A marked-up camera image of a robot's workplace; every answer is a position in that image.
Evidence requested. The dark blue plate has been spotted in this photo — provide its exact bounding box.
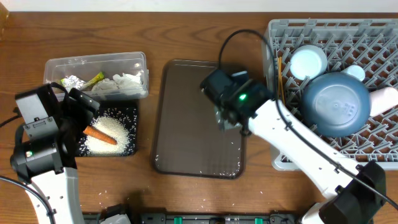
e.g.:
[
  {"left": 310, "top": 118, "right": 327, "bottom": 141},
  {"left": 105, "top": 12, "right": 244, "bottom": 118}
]
[{"left": 300, "top": 72, "right": 371, "bottom": 138}]

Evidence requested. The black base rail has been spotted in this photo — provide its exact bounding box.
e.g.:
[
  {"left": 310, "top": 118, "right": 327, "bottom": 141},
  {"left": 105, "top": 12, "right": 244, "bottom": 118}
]
[{"left": 83, "top": 213, "right": 296, "bottom": 224}]

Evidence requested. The white pink cup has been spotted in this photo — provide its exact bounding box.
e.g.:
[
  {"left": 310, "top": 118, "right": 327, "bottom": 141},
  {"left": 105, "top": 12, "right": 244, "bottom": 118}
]
[{"left": 370, "top": 87, "right": 398, "bottom": 117}]

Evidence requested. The pile of white rice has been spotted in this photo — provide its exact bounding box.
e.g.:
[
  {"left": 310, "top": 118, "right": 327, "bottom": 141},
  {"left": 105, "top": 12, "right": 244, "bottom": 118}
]
[{"left": 77, "top": 107, "right": 138, "bottom": 156}]

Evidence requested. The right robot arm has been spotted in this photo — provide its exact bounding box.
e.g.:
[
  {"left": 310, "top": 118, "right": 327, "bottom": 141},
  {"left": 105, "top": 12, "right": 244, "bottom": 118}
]
[{"left": 201, "top": 75, "right": 397, "bottom": 223}]

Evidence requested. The light blue cup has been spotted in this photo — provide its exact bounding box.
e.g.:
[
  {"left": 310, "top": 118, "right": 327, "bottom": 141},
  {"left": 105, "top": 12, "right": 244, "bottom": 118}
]
[{"left": 341, "top": 65, "right": 366, "bottom": 82}]

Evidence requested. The white napkin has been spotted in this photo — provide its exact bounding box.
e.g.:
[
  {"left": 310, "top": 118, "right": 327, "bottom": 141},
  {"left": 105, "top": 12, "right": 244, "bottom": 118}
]
[{"left": 91, "top": 73, "right": 146, "bottom": 95}]

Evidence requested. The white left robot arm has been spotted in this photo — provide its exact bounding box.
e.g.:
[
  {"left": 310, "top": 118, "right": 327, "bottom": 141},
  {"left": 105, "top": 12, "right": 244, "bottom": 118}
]
[{"left": 10, "top": 83, "right": 100, "bottom": 223}]

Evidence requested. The black rectangular tray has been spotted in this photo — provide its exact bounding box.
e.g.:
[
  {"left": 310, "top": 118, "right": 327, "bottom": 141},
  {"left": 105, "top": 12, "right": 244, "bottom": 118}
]
[{"left": 73, "top": 100, "right": 139, "bottom": 157}]

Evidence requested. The wooden chopstick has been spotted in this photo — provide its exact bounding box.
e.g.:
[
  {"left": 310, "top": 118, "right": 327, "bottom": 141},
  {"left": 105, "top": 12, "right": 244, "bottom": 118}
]
[
  {"left": 279, "top": 75, "right": 285, "bottom": 104},
  {"left": 277, "top": 57, "right": 282, "bottom": 98}
]

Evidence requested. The grey dishwasher rack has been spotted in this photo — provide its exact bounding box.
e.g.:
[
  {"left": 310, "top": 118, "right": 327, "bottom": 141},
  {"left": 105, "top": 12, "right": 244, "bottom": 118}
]
[{"left": 265, "top": 19, "right": 397, "bottom": 170}]

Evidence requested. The yellow snack packet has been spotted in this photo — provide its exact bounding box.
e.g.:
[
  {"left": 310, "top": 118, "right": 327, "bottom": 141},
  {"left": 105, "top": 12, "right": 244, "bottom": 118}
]
[{"left": 80, "top": 72, "right": 104, "bottom": 90}]

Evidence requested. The silver foil wrapper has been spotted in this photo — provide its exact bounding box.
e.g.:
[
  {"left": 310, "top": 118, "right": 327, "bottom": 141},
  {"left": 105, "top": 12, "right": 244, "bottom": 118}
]
[{"left": 60, "top": 75, "right": 86, "bottom": 91}]

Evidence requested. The light blue bowl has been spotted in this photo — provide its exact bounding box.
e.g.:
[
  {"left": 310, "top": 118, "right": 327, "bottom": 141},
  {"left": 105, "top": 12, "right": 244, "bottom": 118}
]
[{"left": 290, "top": 45, "right": 327, "bottom": 80}]

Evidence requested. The brown serving tray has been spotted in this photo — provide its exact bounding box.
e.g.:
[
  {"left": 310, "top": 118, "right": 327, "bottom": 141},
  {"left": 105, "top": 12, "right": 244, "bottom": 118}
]
[{"left": 151, "top": 60, "right": 246, "bottom": 179}]

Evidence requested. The clear plastic bin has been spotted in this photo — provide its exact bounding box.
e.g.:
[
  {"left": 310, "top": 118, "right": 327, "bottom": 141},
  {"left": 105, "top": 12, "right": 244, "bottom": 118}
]
[{"left": 44, "top": 52, "right": 149, "bottom": 101}]

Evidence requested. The orange carrot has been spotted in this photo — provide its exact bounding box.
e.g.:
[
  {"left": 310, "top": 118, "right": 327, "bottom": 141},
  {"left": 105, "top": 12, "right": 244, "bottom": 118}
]
[{"left": 83, "top": 126, "right": 117, "bottom": 145}]

